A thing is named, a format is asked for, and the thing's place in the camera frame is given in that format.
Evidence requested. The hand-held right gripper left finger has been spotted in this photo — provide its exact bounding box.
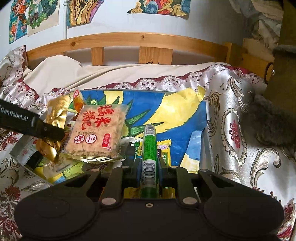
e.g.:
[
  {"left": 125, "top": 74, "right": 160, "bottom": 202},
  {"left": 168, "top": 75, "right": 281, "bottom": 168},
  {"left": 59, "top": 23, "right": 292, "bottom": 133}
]
[{"left": 61, "top": 143, "right": 142, "bottom": 207}]

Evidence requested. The blond child wall poster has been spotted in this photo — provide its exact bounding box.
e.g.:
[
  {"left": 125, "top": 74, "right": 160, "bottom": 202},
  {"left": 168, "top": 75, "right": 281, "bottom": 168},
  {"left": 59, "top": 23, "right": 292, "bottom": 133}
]
[{"left": 26, "top": 0, "right": 60, "bottom": 36}]

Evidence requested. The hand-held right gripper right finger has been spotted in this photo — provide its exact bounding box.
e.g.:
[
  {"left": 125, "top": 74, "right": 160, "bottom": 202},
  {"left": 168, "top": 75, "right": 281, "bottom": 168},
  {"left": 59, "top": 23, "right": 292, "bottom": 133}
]
[{"left": 158, "top": 151, "right": 243, "bottom": 207}]

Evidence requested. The white wall pipe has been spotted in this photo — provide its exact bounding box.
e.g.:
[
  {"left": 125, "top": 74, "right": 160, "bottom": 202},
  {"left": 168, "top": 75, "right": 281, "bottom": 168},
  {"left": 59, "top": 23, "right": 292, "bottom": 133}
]
[{"left": 63, "top": 0, "right": 68, "bottom": 40}]

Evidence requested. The crayon drawing paper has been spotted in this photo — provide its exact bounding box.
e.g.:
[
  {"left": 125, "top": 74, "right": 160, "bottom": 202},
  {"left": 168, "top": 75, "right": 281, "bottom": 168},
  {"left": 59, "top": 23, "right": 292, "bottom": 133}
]
[{"left": 69, "top": 86, "right": 207, "bottom": 186}]

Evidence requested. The orange clear snack packet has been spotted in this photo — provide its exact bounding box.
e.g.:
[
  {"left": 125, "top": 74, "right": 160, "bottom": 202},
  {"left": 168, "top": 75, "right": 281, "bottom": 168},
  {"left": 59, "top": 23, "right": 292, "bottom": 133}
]
[{"left": 73, "top": 90, "right": 88, "bottom": 109}]

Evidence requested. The cream pillow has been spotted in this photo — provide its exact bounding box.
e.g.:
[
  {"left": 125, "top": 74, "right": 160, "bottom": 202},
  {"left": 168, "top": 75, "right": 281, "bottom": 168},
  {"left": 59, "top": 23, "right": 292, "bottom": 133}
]
[{"left": 23, "top": 57, "right": 222, "bottom": 91}]

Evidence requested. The wooden bed headboard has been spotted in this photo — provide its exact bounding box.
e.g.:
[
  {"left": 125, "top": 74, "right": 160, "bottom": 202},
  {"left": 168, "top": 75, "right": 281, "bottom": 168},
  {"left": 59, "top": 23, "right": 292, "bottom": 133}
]
[{"left": 25, "top": 32, "right": 275, "bottom": 81}]

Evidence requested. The orange-haired girl wall poster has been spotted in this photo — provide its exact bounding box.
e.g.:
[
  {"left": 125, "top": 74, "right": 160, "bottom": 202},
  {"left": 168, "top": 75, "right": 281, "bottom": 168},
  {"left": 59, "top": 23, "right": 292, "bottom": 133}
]
[{"left": 9, "top": 0, "right": 29, "bottom": 44}]

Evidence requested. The olive coat with fur trim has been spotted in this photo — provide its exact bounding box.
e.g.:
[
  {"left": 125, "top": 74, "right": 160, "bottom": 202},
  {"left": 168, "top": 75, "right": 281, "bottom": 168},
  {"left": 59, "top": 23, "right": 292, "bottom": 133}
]
[{"left": 240, "top": 0, "right": 296, "bottom": 146}]

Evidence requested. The pale floral cloth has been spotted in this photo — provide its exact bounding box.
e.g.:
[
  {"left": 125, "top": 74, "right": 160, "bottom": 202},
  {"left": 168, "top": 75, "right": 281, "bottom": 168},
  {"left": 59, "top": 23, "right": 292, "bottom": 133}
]
[{"left": 228, "top": 0, "right": 284, "bottom": 47}]

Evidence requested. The landscape wall poster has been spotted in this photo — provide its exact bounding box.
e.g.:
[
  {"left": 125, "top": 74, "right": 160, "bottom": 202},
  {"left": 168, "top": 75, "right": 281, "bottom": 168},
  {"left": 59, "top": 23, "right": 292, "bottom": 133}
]
[{"left": 127, "top": 0, "right": 191, "bottom": 20}]

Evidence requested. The green yellow snack packet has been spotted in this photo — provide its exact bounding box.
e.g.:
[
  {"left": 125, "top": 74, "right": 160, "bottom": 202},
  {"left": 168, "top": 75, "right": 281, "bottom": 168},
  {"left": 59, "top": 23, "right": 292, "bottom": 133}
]
[
  {"left": 157, "top": 140, "right": 172, "bottom": 167},
  {"left": 133, "top": 141, "right": 142, "bottom": 163}
]

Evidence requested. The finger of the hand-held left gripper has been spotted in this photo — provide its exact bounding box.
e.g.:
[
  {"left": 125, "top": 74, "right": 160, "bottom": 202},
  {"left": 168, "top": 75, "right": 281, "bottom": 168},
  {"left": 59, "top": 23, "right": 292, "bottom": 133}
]
[{"left": 35, "top": 115, "right": 65, "bottom": 142}]

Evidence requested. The green candy tube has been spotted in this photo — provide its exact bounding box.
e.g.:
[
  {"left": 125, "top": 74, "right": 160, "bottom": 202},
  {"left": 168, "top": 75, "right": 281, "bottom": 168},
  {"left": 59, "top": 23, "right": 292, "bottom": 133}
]
[{"left": 141, "top": 124, "right": 159, "bottom": 200}]

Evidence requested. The white green snack pouch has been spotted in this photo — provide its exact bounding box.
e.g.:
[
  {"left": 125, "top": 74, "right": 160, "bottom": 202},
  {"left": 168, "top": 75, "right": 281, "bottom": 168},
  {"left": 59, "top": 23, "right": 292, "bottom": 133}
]
[{"left": 17, "top": 137, "right": 43, "bottom": 163}]

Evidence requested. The seaweed wall poster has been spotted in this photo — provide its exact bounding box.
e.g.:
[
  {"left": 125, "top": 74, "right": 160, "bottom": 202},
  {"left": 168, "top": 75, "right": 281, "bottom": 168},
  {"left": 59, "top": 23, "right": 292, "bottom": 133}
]
[{"left": 66, "top": 0, "right": 104, "bottom": 29}]

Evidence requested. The grey tray box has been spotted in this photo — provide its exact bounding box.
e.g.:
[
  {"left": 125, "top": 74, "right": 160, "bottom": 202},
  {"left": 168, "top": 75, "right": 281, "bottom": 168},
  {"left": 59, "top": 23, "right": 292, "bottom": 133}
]
[{"left": 9, "top": 89, "right": 210, "bottom": 200}]

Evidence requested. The rice cracker packet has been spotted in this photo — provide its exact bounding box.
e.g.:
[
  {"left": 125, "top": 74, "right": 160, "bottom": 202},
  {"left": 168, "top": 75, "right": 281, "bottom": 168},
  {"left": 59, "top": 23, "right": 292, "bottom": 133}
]
[{"left": 60, "top": 104, "right": 130, "bottom": 164}]

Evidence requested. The gold foil snack packet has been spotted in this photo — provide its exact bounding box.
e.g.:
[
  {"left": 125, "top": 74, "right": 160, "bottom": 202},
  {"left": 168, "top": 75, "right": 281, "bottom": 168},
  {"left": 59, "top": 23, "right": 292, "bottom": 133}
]
[{"left": 36, "top": 95, "right": 71, "bottom": 163}]

